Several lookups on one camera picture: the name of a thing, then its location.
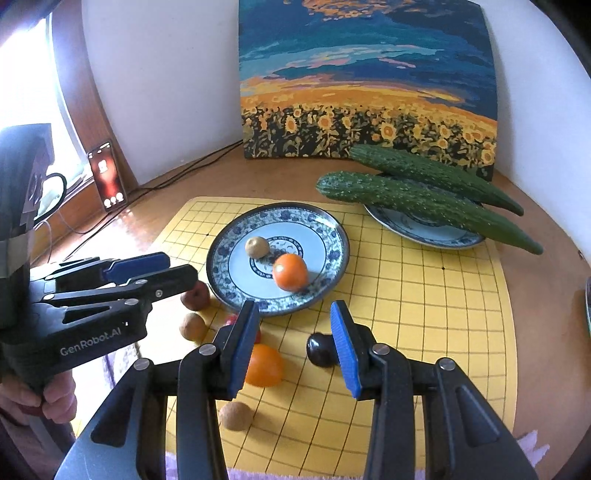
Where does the dark red apple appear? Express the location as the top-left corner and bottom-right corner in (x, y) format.
(180, 280), (211, 311)

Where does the brown longan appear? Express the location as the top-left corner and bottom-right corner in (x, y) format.
(245, 236), (270, 259)
(179, 312), (208, 343)

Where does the orange tangerine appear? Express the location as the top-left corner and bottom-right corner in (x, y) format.
(273, 253), (308, 292)
(245, 343), (283, 388)

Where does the dark purple plum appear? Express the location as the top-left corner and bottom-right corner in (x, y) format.
(305, 332), (339, 368)

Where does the person's left hand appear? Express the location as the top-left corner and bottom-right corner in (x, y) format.
(1, 371), (77, 425)

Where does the brown longan front mat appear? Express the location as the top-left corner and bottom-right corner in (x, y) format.
(218, 400), (252, 432)

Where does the small red fruit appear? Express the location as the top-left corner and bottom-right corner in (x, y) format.
(224, 314), (262, 344)

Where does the yellow go board mat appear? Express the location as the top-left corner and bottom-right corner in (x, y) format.
(154, 197), (517, 477)

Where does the smartphone with red screen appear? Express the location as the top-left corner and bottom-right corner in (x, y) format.
(87, 140), (127, 212)

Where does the brown longan on plate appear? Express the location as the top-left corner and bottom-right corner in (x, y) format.
(245, 236), (270, 259)

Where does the orange tangerine on plate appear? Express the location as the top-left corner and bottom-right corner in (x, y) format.
(273, 253), (308, 292)

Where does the blue white porcelain plate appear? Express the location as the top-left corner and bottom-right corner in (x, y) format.
(206, 202), (349, 317)

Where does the purple fluffy towel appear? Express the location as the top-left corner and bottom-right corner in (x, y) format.
(165, 430), (550, 480)

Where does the lower green cucumber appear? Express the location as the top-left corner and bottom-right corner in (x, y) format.
(315, 171), (544, 255)

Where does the green cucumber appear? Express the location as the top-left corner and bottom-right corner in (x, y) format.
(349, 144), (524, 216)
(315, 171), (544, 255)

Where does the upper green cucumber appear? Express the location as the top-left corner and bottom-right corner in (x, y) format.
(349, 144), (524, 216)

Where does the dish at right edge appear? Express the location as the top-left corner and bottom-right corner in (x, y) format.
(585, 277), (591, 336)

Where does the sunflower field painting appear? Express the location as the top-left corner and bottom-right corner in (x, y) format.
(238, 1), (498, 180)

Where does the black cable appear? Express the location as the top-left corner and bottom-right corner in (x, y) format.
(64, 139), (245, 259)

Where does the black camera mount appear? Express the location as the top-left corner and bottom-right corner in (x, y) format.
(1, 123), (54, 284)

